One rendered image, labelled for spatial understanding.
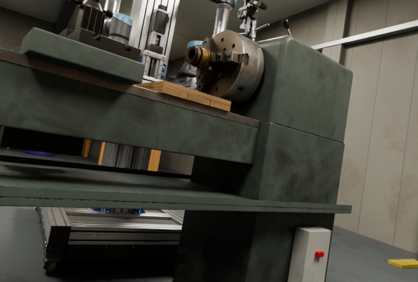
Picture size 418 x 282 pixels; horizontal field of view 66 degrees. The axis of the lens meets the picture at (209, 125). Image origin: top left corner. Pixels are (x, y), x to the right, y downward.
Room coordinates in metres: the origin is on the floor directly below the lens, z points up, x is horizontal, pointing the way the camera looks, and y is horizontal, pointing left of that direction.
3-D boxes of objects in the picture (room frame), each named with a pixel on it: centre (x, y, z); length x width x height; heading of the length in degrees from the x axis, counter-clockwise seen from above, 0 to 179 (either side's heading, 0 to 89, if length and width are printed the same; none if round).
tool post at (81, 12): (1.10, 0.47, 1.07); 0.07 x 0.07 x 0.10; 38
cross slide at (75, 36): (1.05, 0.44, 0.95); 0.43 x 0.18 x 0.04; 38
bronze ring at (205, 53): (1.31, 0.08, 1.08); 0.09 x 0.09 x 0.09; 38
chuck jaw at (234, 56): (1.29, -0.03, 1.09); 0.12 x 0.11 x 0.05; 38
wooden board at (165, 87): (1.25, 0.16, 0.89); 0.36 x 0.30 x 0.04; 38
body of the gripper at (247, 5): (1.65, -0.11, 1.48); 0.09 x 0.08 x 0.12; 38
